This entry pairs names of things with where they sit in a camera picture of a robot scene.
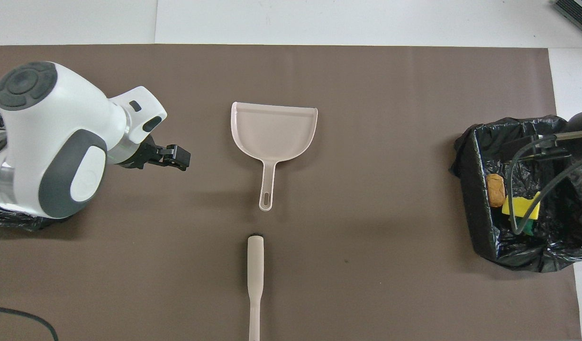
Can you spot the green-backed sponge scrap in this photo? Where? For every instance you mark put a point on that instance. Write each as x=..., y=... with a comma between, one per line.
x=529, y=227

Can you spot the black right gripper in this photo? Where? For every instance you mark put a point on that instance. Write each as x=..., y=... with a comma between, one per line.
x=532, y=149

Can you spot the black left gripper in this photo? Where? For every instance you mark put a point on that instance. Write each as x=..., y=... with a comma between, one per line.
x=141, y=154

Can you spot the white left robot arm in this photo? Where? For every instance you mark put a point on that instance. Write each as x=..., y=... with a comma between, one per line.
x=59, y=128

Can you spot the bin wrapped in black bag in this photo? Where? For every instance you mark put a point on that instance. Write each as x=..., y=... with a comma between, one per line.
x=16, y=221

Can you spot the brown table mat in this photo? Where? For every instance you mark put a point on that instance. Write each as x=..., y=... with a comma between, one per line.
x=367, y=94

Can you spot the grey ribbed device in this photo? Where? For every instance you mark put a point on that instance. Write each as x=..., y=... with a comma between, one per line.
x=577, y=12

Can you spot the beige plastic dustpan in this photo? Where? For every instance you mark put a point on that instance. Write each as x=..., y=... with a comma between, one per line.
x=274, y=130

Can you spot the open bin with black liner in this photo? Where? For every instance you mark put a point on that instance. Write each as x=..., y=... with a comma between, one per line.
x=480, y=199

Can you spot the beige hand brush black bristles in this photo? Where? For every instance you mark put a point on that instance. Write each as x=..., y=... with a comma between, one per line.
x=255, y=265

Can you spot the notched yellow sponge chunk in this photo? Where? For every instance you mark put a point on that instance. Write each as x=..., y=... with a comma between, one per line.
x=522, y=206

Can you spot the brown bread roll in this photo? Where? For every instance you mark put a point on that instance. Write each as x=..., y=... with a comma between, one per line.
x=495, y=189

